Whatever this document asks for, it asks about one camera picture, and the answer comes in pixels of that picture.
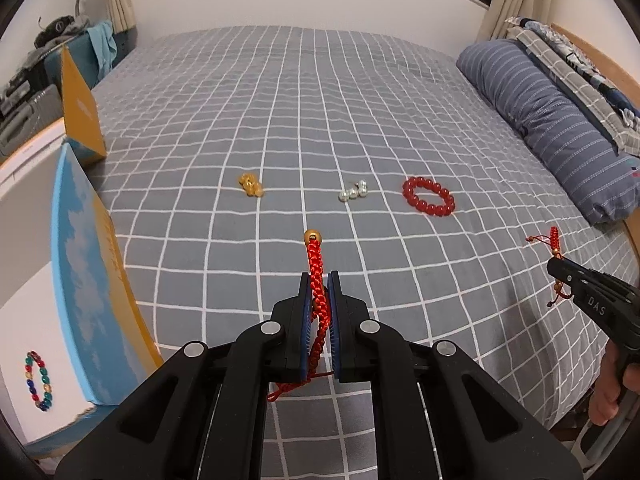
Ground blue cloud-print cardboard box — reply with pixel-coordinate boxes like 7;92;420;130
0;44;167;461

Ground teal garment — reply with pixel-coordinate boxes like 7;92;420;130
86;20;119;82

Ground multicolour bead bracelet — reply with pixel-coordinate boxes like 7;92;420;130
23;351;55;413

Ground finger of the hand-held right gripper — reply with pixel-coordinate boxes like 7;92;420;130
546;257;596;297

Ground blue striped pillow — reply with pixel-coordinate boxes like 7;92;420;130
456;38;640;226

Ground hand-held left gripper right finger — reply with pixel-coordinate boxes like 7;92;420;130
327;270;584;480

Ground white metal frame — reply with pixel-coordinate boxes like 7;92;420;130
570;407;621;471

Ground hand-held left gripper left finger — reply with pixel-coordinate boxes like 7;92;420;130
54;271;321;480

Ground red braided bracelet gold bead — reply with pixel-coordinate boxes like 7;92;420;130
267;229;332;403

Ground amber bead bracelet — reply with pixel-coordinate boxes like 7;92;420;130
237;172;266;199

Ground dark clothes pile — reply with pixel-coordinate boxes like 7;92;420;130
33;14;92;54

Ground folded plaid quilt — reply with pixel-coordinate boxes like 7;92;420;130
504;16;640;157

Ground person's right hand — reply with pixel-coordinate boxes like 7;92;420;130
588;344;640;427

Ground grey checked bed sheet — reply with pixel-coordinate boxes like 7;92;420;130
84;25;638;480

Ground red cord bracelet small beads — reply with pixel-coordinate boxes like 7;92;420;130
526;226;576;308

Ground grey suitcase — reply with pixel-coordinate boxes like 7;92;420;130
0;62;65;157

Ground pearl earrings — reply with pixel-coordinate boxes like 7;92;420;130
338;179;370;204

